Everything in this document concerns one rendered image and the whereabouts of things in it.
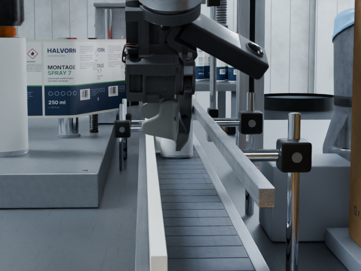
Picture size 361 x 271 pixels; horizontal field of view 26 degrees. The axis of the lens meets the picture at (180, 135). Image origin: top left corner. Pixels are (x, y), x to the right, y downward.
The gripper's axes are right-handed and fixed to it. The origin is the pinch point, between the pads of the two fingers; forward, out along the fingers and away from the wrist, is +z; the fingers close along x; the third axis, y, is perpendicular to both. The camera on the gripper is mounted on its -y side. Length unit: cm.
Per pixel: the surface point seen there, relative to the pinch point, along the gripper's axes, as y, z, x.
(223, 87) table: -30, 124, -200
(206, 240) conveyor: -0.5, -10.1, 28.3
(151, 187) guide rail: 4.5, -9.1, 19.6
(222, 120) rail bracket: -5.3, -0.7, -3.4
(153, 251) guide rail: 4.6, -21.2, 40.6
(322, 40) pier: -126, 220, -406
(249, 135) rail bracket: -8.9, 0.9, -2.4
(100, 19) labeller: 14, 23, -75
